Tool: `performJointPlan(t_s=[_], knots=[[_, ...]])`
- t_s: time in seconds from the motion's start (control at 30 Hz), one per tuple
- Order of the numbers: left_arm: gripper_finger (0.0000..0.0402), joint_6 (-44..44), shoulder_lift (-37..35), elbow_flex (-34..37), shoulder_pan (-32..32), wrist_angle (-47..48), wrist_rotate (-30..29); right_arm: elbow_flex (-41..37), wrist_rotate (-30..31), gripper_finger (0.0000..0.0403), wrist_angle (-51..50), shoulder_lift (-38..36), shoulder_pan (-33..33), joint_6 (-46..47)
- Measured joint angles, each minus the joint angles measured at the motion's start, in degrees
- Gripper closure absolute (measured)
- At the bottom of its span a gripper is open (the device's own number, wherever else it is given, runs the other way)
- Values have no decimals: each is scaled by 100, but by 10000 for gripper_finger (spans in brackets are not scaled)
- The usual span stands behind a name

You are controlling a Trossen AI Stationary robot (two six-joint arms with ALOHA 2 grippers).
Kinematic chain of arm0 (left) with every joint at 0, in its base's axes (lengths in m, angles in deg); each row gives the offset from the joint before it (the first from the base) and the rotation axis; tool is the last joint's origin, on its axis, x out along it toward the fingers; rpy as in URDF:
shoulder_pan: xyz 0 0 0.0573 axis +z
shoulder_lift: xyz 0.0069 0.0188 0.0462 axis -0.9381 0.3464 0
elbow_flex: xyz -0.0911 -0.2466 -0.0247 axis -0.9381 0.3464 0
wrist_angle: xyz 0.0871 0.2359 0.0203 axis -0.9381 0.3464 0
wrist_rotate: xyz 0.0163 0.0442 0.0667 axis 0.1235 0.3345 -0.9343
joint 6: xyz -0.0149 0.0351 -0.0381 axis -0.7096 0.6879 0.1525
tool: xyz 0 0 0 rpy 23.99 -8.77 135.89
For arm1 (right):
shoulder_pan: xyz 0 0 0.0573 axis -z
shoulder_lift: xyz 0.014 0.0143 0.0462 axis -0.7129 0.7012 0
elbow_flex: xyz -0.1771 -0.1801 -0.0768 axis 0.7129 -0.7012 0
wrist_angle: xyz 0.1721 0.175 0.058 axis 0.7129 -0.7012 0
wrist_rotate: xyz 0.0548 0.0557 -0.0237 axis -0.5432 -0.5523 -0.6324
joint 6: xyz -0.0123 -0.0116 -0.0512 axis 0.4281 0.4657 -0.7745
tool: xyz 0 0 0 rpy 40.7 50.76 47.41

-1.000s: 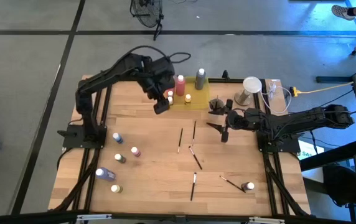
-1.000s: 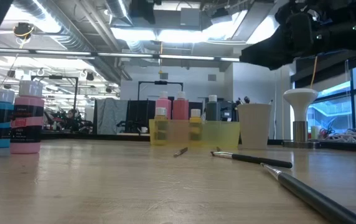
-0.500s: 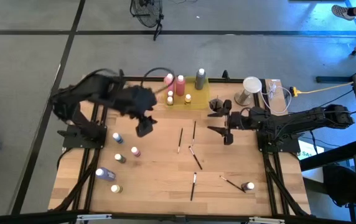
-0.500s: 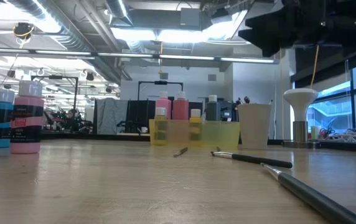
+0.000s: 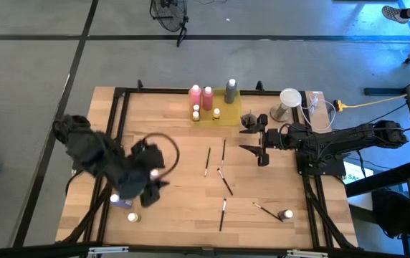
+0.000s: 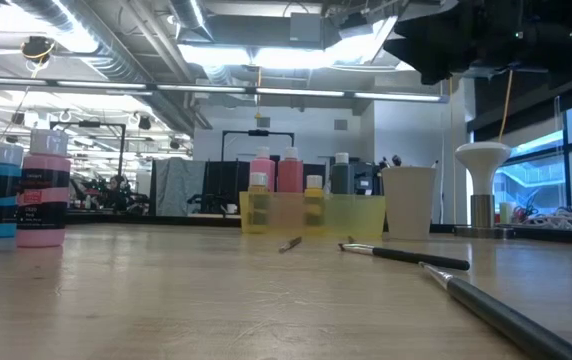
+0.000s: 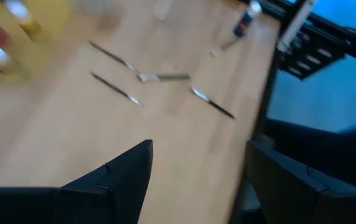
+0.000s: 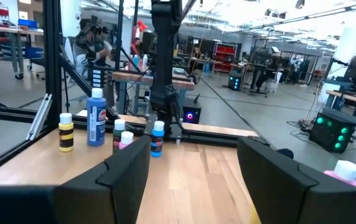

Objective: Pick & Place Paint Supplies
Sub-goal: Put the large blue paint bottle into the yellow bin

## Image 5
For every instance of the black office chair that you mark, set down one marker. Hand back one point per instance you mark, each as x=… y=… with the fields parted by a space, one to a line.
x=391 y=211

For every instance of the black aluminium table frame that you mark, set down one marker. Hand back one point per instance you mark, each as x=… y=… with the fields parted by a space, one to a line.
x=147 y=90

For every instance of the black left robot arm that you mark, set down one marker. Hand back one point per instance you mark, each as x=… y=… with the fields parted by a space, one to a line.
x=90 y=147

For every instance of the black floor fan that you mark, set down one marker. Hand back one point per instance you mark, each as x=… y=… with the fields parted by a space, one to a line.
x=169 y=16

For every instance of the large pink paint bottle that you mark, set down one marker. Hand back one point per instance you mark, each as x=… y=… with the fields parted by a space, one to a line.
x=195 y=96

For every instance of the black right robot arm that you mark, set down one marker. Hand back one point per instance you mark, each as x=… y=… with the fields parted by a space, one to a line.
x=352 y=138

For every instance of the beige paper cup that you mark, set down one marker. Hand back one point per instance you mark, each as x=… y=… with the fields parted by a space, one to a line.
x=243 y=121

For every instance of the black frame clamp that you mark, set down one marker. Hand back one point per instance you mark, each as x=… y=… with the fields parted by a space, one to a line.
x=259 y=86
x=139 y=85

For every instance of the small ochre paint bottle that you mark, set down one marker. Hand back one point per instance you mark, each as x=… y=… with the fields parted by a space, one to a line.
x=133 y=217

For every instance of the large blue paint bottle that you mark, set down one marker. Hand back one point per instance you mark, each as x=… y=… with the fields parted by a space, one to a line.
x=124 y=204

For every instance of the silver aluminium bracket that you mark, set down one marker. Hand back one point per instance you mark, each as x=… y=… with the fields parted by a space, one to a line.
x=307 y=253
x=108 y=250

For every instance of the small orange paint bottle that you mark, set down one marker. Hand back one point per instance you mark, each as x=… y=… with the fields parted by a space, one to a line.
x=195 y=116

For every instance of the small yellow paint bottle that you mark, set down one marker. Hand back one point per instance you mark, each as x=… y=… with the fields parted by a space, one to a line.
x=216 y=114

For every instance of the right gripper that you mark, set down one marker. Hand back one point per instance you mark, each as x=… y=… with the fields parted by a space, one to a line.
x=271 y=138

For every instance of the small brown paint bottle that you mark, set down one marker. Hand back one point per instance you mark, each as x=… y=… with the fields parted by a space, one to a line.
x=285 y=214

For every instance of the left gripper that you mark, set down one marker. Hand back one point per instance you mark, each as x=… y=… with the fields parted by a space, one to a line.
x=137 y=172

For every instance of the large red paint bottle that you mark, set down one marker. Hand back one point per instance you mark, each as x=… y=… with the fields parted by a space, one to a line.
x=207 y=99

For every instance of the white dome metal lamp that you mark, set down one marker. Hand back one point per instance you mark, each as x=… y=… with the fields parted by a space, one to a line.
x=291 y=97

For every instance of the white green floor label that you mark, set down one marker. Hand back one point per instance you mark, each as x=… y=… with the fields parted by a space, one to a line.
x=355 y=176

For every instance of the translucent yellow plastic tray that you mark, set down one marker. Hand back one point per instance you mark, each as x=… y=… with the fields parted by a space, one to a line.
x=226 y=120

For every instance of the large grey paint bottle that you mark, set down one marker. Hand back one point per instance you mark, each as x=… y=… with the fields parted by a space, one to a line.
x=230 y=94

